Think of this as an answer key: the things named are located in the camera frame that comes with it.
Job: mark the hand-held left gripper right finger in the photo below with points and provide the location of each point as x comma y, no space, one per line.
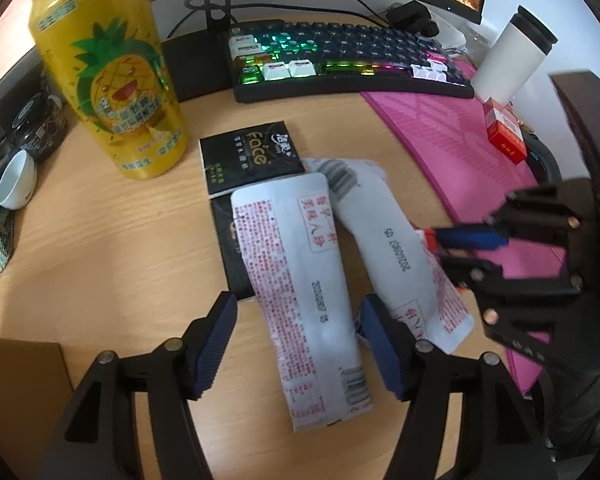
384,350

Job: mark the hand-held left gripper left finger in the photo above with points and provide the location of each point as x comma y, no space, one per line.
214,347

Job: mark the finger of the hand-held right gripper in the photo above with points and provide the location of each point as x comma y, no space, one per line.
470,237
472,272

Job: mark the black tissue pack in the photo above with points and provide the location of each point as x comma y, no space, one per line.
250,157
230,255

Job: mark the white red-printed sachet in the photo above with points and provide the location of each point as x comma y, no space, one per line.
300,290
400,255

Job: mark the black mouse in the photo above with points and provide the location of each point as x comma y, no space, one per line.
545,160

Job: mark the pink desk mat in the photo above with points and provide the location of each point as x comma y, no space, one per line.
430,135

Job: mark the red box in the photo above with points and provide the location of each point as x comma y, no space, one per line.
505,132

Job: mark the white tumbler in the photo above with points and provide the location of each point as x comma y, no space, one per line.
510,55

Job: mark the backlit black keyboard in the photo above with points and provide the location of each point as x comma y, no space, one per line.
350,60

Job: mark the black power adapter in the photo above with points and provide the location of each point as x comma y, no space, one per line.
410,16

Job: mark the white cup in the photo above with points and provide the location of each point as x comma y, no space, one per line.
16,180

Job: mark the black monitor stand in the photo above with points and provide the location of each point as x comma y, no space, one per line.
195,67

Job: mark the black jar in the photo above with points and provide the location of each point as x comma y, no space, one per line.
37,120

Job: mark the yellow pineapple drink can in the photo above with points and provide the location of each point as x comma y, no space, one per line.
110,75

